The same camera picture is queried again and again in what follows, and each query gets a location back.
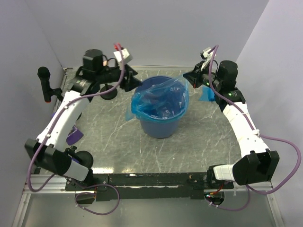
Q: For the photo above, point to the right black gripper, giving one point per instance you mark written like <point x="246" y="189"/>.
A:
<point x="194" y="77"/>

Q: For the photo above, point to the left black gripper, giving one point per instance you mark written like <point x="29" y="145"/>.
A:
<point x="131" y="82"/>

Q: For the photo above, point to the blue plastic trash bin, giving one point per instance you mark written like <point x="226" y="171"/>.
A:
<point x="159" y="130"/>

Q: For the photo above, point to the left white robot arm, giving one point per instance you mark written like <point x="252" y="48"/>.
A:
<point x="93" y="78"/>

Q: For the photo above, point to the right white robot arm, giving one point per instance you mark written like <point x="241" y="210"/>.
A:
<point x="258" y="162"/>

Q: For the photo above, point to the blue trash bag roll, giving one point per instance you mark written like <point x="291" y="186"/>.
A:
<point x="207" y="95"/>

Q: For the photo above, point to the beige microphone on stand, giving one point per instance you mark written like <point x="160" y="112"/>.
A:
<point x="108" y="95"/>

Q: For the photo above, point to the purple clear box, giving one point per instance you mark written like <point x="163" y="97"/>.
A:
<point x="74" y="135"/>

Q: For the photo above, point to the black microphone on stand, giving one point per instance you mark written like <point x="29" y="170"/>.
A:
<point x="44" y="76"/>

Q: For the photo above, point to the purple microphone on stand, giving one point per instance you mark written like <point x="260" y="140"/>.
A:
<point x="82" y="157"/>

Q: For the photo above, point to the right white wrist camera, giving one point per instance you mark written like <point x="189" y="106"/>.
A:
<point x="206" y="56"/>

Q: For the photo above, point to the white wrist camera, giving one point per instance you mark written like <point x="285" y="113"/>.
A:
<point x="206" y="56"/>
<point x="122" y="55"/>

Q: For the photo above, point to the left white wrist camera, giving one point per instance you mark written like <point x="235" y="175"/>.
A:
<point x="122" y="55"/>

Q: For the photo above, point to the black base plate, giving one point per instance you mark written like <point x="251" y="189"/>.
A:
<point x="151" y="185"/>

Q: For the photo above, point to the aluminium rail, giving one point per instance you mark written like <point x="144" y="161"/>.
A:
<point x="57" y="184"/>

